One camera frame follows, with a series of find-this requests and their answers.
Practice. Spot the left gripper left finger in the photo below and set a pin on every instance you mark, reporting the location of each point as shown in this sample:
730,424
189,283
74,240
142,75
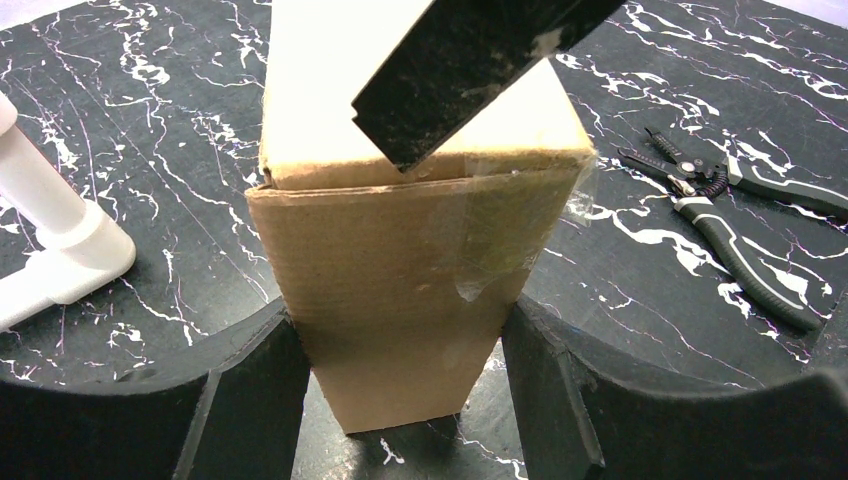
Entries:
228,407

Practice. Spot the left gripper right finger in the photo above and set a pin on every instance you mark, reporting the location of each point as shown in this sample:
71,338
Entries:
588,410

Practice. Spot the brown cardboard express box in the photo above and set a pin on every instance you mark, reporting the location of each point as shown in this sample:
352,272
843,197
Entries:
399,284

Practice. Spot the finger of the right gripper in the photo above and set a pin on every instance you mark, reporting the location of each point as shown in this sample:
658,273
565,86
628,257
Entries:
455,60

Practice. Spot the white PVC pipe frame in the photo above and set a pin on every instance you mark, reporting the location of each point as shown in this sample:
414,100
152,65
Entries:
83,248

